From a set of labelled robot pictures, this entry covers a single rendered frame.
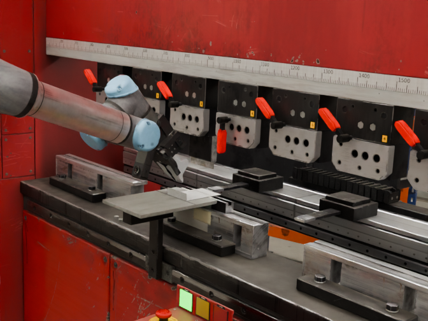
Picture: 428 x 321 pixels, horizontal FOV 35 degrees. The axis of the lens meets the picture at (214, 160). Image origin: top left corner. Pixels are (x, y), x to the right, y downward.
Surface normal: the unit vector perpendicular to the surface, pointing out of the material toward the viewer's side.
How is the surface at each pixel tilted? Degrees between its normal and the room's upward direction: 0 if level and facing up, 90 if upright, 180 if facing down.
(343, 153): 90
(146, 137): 90
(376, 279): 90
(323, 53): 90
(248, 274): 0
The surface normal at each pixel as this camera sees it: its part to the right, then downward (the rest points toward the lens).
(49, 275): -0.75, 0.11
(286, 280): 0.04, -0.98
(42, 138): 0.66, 0.18
